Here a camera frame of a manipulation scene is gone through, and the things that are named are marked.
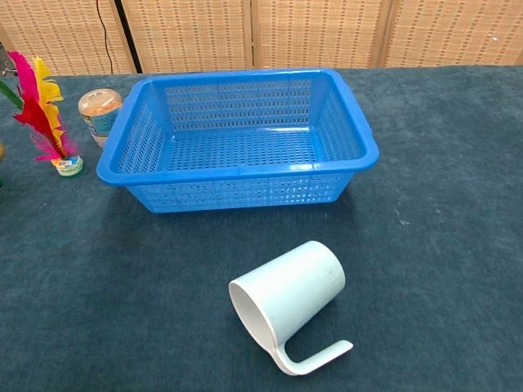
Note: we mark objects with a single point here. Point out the colourful feather shuttlecock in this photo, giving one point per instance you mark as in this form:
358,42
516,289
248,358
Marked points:
38,114

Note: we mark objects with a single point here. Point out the teal carpet table cover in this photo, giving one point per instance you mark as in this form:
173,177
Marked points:
449,204

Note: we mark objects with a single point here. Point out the blue plastic mesh basket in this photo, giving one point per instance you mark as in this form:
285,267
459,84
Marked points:
245,151

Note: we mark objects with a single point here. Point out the bamboo folding screen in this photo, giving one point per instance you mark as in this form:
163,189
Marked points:
318,32

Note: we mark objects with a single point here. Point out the clear jar with orange contents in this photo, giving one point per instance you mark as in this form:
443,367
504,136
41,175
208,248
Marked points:
100,110

